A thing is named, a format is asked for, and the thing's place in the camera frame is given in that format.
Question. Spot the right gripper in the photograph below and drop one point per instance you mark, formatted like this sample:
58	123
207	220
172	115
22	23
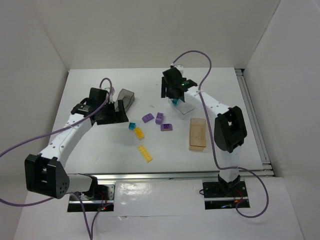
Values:
171	91

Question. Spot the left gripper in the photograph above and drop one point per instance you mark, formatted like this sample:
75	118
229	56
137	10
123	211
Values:
110	114

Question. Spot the small teal lego brick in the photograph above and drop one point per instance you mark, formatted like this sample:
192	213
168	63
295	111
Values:
132	126

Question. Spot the clear plastic container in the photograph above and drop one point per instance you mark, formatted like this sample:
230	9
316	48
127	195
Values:
183	109

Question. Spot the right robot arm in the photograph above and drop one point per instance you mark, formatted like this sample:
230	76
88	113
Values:
226	124

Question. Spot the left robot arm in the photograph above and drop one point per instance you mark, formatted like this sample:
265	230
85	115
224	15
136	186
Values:
45	172

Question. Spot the dark smoky plastic container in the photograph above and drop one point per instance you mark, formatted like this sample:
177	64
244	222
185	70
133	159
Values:
128	97

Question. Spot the yellow small lego brick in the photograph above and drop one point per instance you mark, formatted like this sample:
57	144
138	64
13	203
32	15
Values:
138	133

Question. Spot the purple curved lego brick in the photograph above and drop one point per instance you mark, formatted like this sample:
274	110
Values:
148	117

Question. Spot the purple square lego brick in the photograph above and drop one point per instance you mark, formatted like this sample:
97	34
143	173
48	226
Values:
159	118

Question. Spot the purple lego brick with hole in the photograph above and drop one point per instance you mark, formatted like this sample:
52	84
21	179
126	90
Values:
166	127

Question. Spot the yellow long lego plate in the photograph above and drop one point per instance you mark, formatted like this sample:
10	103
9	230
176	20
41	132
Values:
145	154

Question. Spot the wooden tan container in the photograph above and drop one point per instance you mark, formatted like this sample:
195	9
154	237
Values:
197	134

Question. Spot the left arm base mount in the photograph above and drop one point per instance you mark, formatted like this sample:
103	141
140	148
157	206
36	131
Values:
103	200

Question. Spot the aluminium front rail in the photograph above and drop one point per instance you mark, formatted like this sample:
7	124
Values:
152	176

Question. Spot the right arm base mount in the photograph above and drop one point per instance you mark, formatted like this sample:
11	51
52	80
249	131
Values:
215	198

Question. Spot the aluminium side rail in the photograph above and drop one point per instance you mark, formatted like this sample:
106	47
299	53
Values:
266	164

